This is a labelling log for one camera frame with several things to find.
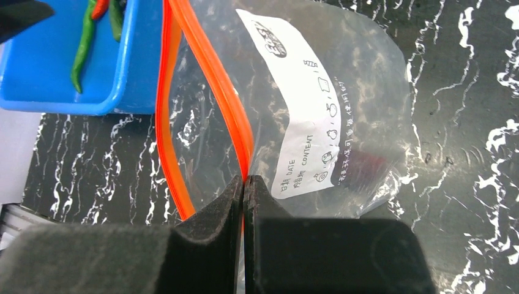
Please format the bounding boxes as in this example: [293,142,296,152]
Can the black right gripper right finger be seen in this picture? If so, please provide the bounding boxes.
[244,176,436,293]

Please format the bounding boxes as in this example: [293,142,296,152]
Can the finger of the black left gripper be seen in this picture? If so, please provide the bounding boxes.
[1,0,55,44]

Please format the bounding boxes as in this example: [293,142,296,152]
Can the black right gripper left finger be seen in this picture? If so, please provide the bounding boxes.
[1,176,243,293]

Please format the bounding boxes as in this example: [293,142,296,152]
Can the clear zip top bag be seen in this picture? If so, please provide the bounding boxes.
[156,1,412,219]

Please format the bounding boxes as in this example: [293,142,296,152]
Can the dark red fig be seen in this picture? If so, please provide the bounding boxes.
[330,149,395,192]

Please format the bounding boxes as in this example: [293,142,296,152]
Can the long green chili pepper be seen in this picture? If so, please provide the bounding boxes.
[70,0,97,94]

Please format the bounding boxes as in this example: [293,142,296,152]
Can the red chili pepper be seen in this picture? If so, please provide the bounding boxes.
[91,0,110,20]

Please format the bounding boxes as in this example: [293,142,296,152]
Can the short green pepper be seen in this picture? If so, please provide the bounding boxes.
[108,0,127,42]

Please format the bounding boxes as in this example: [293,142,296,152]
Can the blue plastic bin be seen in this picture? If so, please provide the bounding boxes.
[1,1,163,116]

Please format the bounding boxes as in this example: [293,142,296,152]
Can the aluminium frame rail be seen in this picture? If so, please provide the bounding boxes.
[1,204,53,252]

